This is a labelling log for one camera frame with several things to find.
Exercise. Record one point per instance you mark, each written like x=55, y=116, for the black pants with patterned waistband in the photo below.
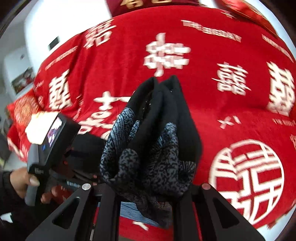
x=150, y=148

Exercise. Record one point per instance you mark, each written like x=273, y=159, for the red blanket with white characters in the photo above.
x=228, y=87

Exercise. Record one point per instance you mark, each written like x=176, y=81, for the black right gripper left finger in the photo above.
x=85, y=215

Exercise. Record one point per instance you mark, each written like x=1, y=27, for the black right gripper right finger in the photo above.
x=202, y=213

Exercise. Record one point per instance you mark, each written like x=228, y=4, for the white folded cloth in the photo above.
x=39, y=126

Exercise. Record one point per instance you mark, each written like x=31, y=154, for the person's left hand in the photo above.
x=20, y=180

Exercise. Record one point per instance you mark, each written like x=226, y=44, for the red embroidered pillow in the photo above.
x=22, y=109

